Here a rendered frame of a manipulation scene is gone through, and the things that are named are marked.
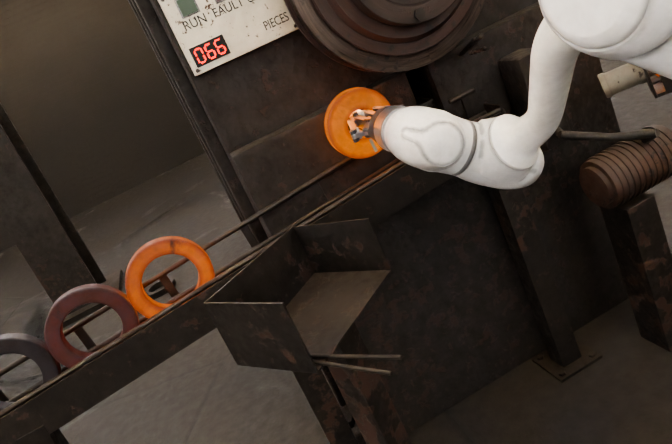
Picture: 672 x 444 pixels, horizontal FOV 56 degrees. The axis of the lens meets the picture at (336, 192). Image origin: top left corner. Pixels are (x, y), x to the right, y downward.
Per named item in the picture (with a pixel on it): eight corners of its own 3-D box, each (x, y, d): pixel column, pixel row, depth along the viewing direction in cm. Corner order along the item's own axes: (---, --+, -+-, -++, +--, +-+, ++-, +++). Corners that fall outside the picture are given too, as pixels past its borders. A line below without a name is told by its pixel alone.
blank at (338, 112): (311, 110, 138) (315, 111, 135) (370, 73, 140) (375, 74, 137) (344, 169, 143) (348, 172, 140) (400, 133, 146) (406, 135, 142)
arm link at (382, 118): (435, 143, 118) (421, 138, 123) (418, 98, 115) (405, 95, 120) (393, 165, 116) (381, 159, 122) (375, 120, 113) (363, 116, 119)
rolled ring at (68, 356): (102, 270, 130) (103, 265, 133) (23, 325, 127) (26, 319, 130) (157, 336, 136) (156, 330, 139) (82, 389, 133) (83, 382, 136)
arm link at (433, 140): (372, 154, 114) (434, 170, 119) (408, 170, 100) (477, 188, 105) (389, 95, 113) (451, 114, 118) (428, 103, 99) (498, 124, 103)
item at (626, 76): (605, 94, 150) (595, 72, 149) (645, 78, 147) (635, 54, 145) (608, 101, 145) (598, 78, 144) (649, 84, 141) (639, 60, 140)
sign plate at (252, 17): (195, 76, 141) (156, -2, 136) (298, 28, 146) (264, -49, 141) (195, 76, 139) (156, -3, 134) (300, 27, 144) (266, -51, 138)
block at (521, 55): (523, 147, 163) (493, 60, 156) (548, 134, 164) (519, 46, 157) (548, 152, 152) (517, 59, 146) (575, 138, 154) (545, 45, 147)
